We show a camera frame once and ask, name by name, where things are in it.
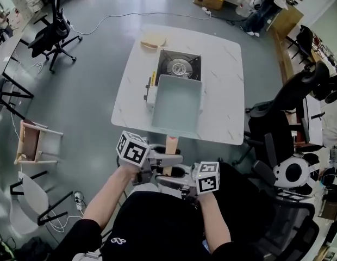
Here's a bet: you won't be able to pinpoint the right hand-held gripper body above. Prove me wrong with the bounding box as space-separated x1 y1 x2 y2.
181 161 220 204

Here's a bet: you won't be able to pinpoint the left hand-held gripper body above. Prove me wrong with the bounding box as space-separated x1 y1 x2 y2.
116 130 161 186

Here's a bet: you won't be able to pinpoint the rectangular pan with wooden handle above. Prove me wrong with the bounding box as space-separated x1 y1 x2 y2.
151 74 203 176

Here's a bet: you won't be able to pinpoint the portable gas stove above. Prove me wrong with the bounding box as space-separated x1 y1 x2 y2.
143 48 205 113

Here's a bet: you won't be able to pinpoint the person's right forearm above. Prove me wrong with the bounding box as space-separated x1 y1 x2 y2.
197 193 232 251

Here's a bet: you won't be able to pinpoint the person's left forearm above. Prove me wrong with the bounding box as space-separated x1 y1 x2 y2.
83 165 142 229

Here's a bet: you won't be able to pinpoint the person's light trousers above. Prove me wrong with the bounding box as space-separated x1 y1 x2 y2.
129 183 185 200

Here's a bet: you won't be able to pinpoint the person's black shirt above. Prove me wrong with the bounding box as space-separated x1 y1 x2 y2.
48 190 267 261

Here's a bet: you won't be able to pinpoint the white black round shell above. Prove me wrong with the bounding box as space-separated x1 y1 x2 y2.
235 0 266 17
272 156 319 189

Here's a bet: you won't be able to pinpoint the black high-back office chair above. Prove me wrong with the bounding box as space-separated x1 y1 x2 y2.
266 61 331 116
244 107 297 173

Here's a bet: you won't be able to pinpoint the white marble table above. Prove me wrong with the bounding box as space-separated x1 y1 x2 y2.
111 23 245 146

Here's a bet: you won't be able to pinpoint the small wooden chair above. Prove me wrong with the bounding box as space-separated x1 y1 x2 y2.
13 119 64 165

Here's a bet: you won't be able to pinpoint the grey chair black legs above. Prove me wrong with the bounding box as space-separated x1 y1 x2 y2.
9 170 74 235

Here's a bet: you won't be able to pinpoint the white side desk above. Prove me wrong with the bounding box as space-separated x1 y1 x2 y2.
301 94 326 146

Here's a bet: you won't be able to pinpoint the black backpack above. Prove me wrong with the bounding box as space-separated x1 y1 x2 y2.
20 237 54 261

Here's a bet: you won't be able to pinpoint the white desk black legs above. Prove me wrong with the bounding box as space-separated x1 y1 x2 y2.
0 31 35 121

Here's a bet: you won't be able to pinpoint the wooden cabinet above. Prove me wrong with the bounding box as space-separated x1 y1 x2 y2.
267 5 304 42

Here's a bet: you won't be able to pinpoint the white looped cable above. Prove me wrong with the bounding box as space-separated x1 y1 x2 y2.
10 110 85 233

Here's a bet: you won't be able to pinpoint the long white floor cable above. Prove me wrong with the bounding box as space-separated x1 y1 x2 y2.
69 11 213 36

